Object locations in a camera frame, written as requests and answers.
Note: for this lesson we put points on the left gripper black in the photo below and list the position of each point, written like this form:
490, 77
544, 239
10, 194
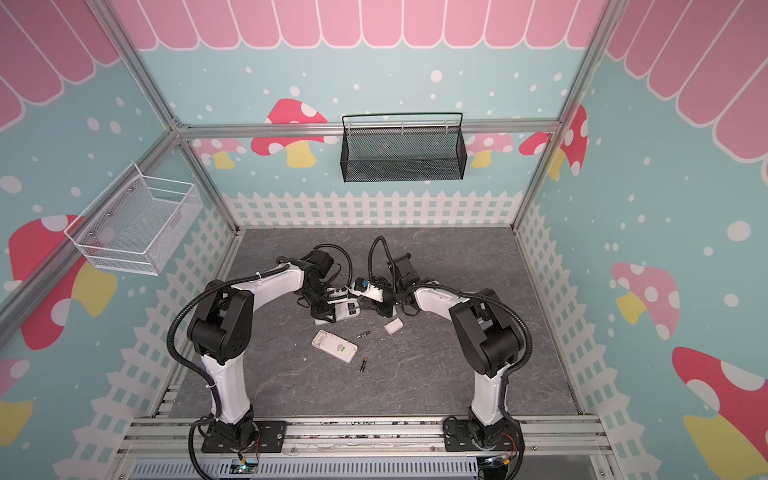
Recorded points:
323, 312

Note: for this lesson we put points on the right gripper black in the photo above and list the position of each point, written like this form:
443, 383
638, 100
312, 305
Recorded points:
391, 307

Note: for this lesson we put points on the white battery cover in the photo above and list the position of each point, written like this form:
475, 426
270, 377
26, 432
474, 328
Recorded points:
394, 326

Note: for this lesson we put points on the white remote control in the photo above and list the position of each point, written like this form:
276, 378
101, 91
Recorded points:
335, 346
346, 309

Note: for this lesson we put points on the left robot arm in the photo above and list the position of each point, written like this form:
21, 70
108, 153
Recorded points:
211, 333

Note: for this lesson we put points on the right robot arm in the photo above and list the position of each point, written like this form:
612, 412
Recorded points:
494, 339

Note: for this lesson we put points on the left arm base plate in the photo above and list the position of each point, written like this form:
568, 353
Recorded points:
260, 436

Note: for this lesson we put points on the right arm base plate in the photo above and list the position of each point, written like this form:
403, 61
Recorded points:
465, 434

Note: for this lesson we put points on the black mesh wall basket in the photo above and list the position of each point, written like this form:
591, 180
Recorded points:
403, 147

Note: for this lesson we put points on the white slotted cable duct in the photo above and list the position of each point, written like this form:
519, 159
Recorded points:
344, 468

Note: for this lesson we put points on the white mesh wall basket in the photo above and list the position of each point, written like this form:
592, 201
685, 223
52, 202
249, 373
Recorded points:
136, 226

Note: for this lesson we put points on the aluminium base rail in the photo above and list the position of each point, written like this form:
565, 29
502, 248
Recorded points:
556, 447

